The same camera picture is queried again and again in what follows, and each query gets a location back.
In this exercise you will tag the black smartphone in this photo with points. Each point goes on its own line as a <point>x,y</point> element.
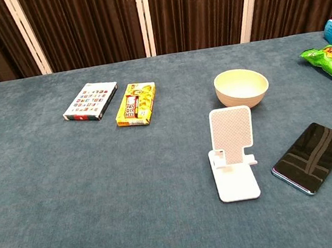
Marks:
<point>312,158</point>

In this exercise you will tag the white folding phone stand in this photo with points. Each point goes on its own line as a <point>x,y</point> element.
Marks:
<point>234,151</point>

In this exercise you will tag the colourful white card box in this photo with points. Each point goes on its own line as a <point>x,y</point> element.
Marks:
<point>91,101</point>

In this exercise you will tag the yellow snack box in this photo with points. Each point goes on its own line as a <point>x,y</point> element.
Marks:
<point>136,104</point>

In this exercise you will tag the cream round bowl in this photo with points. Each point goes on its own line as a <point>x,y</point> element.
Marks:
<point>241,88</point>

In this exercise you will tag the brown pleated curtain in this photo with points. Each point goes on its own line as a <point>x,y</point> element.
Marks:
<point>94,23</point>

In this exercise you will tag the white screen frame post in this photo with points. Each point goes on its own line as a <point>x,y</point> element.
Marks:
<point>144,18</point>
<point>249,4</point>
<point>27,33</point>

